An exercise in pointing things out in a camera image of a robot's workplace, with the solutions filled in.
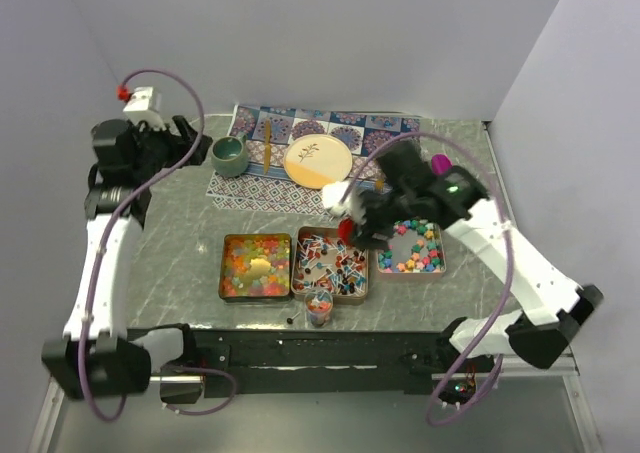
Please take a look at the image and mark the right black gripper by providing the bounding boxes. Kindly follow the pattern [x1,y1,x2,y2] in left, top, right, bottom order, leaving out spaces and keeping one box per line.
[346,186,414,254]

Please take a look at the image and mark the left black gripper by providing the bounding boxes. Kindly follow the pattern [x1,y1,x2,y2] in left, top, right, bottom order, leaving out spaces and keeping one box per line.
[127,115,211,180]

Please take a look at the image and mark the purple plastic scoop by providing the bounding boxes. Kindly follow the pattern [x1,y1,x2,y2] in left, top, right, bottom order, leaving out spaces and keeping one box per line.
[431,154,452,175]

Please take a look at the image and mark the tin of pastel star candies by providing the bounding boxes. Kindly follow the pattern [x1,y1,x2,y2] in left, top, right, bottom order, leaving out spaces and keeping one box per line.
[375,219,446,281]

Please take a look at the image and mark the red jar lid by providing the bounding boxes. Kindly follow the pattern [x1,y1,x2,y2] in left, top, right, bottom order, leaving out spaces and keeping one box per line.
[337,217,356,246]

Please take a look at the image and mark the tin of lollipops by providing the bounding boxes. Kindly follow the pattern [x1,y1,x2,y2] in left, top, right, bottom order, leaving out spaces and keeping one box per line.
[290,226,369,305]

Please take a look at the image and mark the gold tin of gummy stars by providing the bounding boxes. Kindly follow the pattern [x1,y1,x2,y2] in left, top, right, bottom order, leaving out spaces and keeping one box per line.
[218,233,292,304]

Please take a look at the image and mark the clear glass jar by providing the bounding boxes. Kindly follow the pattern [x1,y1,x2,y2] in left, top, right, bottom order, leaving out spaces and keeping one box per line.
[304,290,333,328]

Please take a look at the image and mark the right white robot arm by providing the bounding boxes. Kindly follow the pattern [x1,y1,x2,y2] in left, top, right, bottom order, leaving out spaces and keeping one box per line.
[338,134,603,372]

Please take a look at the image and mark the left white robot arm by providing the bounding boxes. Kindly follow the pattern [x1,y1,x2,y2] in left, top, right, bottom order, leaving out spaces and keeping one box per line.
[41,115,212,400]

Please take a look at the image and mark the green ceramic mug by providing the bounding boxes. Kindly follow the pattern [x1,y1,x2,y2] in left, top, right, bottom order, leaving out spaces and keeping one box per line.
[211,135,249,178]

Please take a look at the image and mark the gold knife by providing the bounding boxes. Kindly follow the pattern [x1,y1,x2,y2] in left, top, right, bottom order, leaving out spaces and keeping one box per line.
[263,119,272,175]

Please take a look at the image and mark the cream and orange plate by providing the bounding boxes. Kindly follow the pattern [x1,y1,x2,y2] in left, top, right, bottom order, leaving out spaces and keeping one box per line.
[283,134,353,190]

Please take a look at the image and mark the stray dark lollipop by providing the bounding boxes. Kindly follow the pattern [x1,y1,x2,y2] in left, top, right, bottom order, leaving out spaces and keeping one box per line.
[286,312,300,325]

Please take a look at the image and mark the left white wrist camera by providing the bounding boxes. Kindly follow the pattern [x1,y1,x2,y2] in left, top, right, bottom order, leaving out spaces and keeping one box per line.
[117,85,165,131]

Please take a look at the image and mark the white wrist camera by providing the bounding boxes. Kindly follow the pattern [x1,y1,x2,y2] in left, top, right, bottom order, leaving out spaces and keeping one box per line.
[117,85,165,131]
[321,181,365,224]

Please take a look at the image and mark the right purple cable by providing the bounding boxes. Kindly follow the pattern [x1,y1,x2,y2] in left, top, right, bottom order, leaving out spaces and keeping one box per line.
[339,131,516,428]

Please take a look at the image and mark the purple cable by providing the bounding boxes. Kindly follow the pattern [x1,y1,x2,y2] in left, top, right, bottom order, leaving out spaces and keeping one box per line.
[339,131,516,428]
[77,68,239,422]

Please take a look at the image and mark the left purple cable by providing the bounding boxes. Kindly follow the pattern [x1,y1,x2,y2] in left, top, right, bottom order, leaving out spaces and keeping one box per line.
[77,68,239,422]

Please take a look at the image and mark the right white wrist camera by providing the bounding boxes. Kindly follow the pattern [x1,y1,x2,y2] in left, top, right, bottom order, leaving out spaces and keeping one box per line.
[321,181,365,224]

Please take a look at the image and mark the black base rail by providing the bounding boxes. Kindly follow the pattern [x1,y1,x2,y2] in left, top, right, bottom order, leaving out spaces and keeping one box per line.
[117,326,506,407]

